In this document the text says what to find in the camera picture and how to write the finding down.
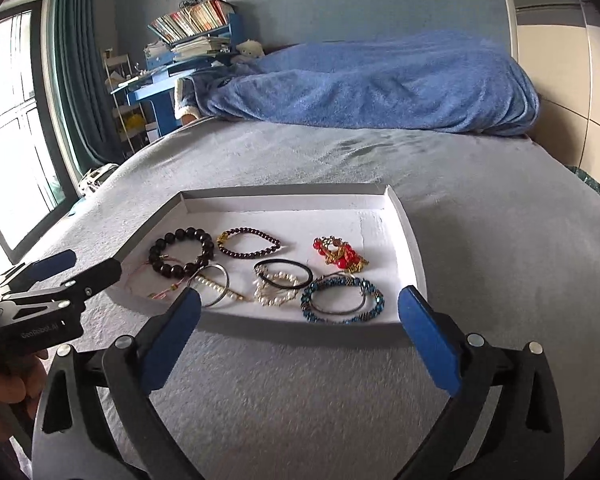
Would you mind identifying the window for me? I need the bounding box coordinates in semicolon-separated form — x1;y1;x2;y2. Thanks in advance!
0;7;63;261

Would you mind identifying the row of books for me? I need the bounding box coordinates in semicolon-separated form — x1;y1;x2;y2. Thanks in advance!
147;0;236;43

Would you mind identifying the dark teal curtain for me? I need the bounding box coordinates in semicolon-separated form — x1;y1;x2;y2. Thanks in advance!
45;0;126;171

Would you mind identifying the blue wooden desk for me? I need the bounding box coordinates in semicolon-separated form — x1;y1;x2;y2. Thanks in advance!
111;12;246;146

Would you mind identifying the black elastic bracelet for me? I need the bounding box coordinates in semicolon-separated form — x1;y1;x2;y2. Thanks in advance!
254;258;314;291

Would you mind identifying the grey bed cover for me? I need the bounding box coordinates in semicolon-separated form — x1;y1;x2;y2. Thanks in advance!
10;115;600;480

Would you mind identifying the white wire rack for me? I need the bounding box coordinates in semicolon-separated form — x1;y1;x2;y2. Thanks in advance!
102;49;151;153

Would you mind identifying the blue fleece blanket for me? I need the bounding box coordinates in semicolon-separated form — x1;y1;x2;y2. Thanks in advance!
200;30;541;137

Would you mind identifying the black bead bracelet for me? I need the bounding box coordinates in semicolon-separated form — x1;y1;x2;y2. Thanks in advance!
148;227;216;280

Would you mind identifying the white fleece cloth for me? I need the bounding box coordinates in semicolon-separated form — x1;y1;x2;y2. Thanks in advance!
175;77;201;123

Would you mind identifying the beige wardrobe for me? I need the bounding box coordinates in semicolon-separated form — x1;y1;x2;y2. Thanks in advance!
497;0;600;196

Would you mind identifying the green patterned cloth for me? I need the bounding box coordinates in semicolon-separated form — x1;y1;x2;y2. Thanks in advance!
562;165;600;206

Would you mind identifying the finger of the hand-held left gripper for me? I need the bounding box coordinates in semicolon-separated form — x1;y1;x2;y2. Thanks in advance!
0;258;122;313
0;249;77;293

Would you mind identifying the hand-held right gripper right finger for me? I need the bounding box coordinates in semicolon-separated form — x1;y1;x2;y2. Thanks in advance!
395;285;566;480

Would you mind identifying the white plush toy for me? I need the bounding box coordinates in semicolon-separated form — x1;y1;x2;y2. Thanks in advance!
230;39;266;65

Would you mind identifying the dark red bead bracelet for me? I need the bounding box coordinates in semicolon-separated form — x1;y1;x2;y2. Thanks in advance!
216;227;282;259

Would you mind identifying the person's left hand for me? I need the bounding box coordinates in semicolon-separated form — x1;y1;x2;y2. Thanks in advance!
0;349;48;441

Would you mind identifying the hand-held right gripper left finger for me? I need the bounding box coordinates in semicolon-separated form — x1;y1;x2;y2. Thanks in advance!
32;287;203;480

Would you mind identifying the stack of papers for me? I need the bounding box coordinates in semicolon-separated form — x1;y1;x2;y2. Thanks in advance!
142;35;231;61

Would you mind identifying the red bead gold bracelet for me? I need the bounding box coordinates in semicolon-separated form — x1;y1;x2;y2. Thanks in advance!
312;236;371;275

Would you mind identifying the yellow item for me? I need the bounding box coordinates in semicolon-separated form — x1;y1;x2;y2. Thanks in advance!
117;114;146;143

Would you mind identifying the white cardboard tray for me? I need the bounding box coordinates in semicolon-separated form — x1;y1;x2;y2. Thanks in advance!
112;183;427;348

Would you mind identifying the pearl bar clip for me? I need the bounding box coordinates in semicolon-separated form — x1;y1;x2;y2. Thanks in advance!
195;276;253;303

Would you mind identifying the pink cord bracelet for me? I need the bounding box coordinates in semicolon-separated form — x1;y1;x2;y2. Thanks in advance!
125;262;196;302

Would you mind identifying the white pearl bracelet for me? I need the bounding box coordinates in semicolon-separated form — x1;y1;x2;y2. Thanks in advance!
252;271;301;308

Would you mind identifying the thin silver bangle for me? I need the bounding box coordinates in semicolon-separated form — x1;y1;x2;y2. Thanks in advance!
311;284;368;317

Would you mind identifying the blue beaded bracelet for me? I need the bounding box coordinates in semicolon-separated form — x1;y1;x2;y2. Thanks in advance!
300;275;386;325

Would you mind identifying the double silver bangle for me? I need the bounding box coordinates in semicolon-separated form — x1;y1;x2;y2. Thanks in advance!
192;264;230;309

